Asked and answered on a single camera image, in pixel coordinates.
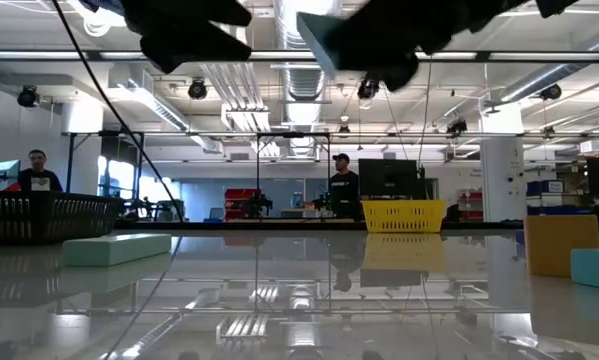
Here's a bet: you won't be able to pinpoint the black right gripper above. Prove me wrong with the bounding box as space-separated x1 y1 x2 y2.
296 0 533 94

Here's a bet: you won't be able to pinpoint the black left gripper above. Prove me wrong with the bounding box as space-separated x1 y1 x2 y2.
118 0 253 76

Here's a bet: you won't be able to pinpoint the long teal block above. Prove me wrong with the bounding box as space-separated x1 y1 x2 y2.
61 233 173 268

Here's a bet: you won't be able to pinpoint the orange cube block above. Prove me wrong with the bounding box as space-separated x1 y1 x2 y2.
523 214 599 279

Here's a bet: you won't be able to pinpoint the black ceiling spotlight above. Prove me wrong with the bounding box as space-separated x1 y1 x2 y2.
17 84 42 109
538 82 563 102
356 78 381 101
187 78 209 101

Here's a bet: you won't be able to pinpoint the black monitor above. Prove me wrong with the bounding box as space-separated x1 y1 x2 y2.
357 158 426 201

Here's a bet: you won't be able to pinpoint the person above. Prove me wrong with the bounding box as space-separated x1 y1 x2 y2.
328 152 363 222
17 149 64 193

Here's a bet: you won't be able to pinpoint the yellow plastic basket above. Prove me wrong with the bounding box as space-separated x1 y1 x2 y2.
361 199 447 234

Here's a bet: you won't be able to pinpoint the red storage bins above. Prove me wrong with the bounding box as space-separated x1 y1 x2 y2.
223 187 261 222

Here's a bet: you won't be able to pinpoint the white round pillar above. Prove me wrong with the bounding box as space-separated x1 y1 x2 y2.
479 104 526 223

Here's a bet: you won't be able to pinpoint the shelf with blue bins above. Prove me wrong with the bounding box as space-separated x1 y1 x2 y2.
525 178 595 217

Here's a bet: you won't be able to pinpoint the black plastic basket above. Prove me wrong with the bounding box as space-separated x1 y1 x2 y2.
0 190 126 247

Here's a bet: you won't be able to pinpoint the silver ventilation duct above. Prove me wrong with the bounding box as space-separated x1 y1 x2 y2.
272 0 333 157

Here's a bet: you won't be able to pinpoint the long black left arm cable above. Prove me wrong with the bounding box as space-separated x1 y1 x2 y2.
50 0 186 224

